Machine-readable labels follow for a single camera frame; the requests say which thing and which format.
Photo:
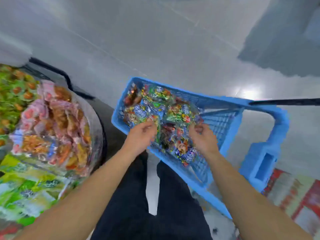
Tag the person's left forearm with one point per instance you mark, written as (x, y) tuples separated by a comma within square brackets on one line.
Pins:
[(75, 202)]

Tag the person's right hand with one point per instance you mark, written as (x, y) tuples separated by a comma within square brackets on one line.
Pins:
[(204, 139)]

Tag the pile of lime green packets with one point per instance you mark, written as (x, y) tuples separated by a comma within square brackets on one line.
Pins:
[(25, 192)]

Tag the blue plastic shopping basket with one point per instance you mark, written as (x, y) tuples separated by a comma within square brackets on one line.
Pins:
[(260, 162)]

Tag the black pole rod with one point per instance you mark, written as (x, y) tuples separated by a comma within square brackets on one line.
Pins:
[(60, 75)]

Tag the person's right forearm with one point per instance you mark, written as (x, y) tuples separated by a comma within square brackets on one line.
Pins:
[(250, 202)]

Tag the person's left hand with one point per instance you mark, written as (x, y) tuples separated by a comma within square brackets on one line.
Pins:
[(140, 136)]

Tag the clear acrylic snack shelves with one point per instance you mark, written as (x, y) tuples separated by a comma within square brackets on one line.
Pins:
[(96, 132)]

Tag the pile of green egg packets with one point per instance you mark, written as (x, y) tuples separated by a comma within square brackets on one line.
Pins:
[(12, 97)]

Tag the pile of pink-label meat packets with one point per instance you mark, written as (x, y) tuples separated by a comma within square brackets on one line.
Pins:
[(55, 127)]

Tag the person's black clothing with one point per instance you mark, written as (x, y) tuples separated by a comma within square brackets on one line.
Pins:
[(125, 207)]

